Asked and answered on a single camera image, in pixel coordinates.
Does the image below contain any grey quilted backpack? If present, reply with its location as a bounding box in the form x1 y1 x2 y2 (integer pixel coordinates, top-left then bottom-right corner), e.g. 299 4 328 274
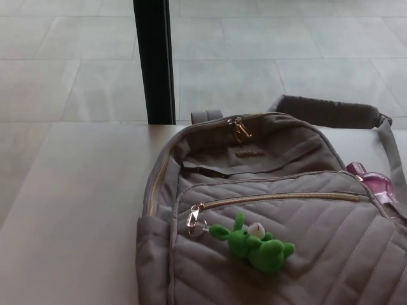
136 93 407 305

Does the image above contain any green plush frog keychain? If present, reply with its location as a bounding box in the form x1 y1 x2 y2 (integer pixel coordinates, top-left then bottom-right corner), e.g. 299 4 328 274
186 212 296 265

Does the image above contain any pink transparent water bottle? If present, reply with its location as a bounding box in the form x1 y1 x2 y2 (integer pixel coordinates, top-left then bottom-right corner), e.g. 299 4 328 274
345 161 399 220

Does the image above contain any black vertical post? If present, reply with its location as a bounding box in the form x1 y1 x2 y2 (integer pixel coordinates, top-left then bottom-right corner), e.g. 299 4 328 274
132 0 176 125

